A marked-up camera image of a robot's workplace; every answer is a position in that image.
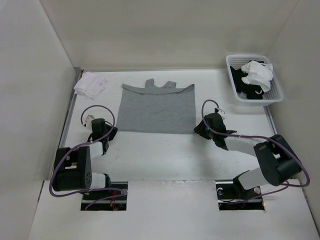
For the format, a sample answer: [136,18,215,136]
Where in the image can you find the grey tank top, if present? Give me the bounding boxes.
[116,78,196,135]

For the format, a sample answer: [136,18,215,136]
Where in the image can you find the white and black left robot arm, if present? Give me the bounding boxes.
[52,116,118,200]

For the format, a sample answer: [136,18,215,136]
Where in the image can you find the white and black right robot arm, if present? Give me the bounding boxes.
[194,112,302,198]

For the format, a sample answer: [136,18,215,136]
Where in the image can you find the folded white tank top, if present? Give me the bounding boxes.
[73,72,119,100]

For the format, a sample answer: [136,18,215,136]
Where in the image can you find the crumpled white tank top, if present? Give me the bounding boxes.
[241,60,274,92]

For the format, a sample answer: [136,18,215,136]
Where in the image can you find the black garment in basket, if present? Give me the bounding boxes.
[229,66,265,100]

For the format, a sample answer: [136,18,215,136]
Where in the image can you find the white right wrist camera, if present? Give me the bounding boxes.
[214,107,226,120]

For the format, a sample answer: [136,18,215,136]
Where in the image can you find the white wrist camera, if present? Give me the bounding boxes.
[214,107,226,120]
[82,114,96,129]

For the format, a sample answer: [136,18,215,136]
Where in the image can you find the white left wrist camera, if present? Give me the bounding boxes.
[82,114,96,129]

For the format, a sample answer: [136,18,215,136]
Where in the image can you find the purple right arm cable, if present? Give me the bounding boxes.
[201,99,311,205]

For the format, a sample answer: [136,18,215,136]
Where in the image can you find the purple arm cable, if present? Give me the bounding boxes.
[48,104,126,210]
[201,99,311,205]

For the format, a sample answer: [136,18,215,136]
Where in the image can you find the metal table edge rail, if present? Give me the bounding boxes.
[49,66,83,179]

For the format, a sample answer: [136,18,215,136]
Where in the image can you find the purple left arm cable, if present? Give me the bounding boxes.
[48,104,126,210]

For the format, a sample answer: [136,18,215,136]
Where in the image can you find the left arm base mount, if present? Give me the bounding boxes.
[80,190,128,212]

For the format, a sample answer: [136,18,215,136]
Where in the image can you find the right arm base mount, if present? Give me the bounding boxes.
[215,180,265,211]

